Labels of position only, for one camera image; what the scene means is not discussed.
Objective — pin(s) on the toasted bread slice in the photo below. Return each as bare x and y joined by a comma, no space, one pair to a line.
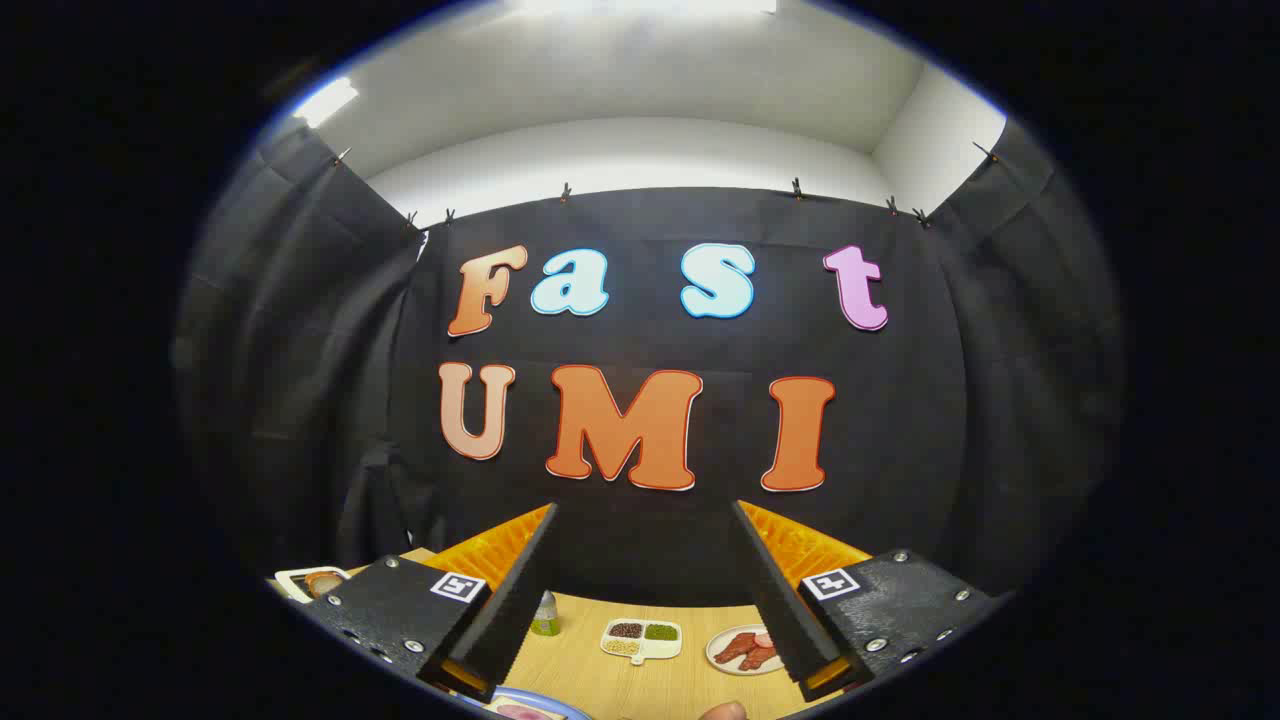
325,582

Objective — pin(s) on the white oval meat plate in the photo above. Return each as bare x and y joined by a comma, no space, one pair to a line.
718,660

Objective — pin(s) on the dark brown beans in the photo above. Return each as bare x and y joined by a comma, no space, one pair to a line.
626,630

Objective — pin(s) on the cream white toaster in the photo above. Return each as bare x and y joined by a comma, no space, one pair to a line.
290,580

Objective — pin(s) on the ceiling light panel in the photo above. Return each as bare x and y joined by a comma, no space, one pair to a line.
325,100

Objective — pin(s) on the row of black cloth clips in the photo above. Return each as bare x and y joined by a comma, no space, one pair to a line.
797,188

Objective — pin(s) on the yellow soybeans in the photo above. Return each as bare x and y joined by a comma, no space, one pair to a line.
621,647

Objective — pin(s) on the blue round plate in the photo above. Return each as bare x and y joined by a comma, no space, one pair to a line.
560,703

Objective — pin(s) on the white divided dish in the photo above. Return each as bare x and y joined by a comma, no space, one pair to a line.
642,656

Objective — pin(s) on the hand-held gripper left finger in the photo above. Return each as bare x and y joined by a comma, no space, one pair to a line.
520,590

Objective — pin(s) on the silver green bottle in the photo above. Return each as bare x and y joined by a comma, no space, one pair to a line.
546,620

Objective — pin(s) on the brown meat piece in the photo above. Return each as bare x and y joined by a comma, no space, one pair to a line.
762,657
735,645

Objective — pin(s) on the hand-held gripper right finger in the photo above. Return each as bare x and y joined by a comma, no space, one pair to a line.
780,600

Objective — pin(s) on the green mung beans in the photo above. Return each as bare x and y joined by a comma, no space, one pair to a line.
660,631

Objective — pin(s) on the pink ham slice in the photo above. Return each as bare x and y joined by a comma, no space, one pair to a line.
520,712

